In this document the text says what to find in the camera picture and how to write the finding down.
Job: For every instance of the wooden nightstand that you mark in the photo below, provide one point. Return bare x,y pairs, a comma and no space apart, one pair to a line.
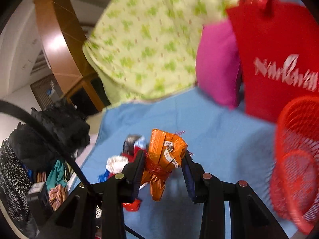
88,95

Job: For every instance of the black clothes pile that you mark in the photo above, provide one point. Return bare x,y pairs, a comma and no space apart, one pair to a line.
33,148

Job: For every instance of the wooden headboard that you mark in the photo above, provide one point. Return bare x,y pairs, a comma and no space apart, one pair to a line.
62,38

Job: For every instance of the black plastic bag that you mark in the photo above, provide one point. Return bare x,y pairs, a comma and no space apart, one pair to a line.
128,146

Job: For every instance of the light blue mask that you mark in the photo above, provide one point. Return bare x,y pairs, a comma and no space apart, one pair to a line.
140,144

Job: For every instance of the magenta pillow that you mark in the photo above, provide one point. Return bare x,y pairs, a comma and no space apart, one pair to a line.
217,67

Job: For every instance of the red paper shopping bag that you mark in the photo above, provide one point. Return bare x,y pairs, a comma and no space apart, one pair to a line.
278,48

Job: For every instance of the red white crumpled wrapper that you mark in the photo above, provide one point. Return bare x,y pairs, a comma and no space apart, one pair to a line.
116,164

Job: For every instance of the red mesh trash basket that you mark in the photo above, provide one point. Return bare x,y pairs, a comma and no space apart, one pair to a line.
294,181

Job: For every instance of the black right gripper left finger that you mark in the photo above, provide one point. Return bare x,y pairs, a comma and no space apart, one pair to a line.
121,188

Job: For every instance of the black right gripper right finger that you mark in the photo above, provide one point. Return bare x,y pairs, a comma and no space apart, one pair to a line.
203,187

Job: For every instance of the green clover pattern quilt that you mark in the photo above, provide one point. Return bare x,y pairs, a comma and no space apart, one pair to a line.
146,49

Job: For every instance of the orange snack wrapper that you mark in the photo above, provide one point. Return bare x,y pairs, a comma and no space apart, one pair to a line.
165,154

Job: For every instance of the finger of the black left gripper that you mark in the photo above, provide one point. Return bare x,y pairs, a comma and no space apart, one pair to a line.
38,202

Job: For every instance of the light blue bed blanket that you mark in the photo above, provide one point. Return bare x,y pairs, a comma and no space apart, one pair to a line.
227,143

